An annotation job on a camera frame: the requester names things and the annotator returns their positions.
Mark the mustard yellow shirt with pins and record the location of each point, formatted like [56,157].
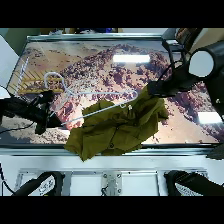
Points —
[116,130]

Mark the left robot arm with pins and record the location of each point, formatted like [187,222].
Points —
[16,110]

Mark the beige garment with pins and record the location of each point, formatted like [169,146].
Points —
[213,36]

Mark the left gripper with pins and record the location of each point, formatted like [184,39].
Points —
[43,101]

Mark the brown garment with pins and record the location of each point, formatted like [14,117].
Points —
[186,36]

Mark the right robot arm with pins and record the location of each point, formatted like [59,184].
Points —
[180,83]

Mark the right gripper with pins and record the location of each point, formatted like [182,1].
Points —
[157,89]

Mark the silver frame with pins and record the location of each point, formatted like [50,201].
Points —
[113,151]

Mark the white clothes hanger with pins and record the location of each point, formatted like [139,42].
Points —
[100,94]

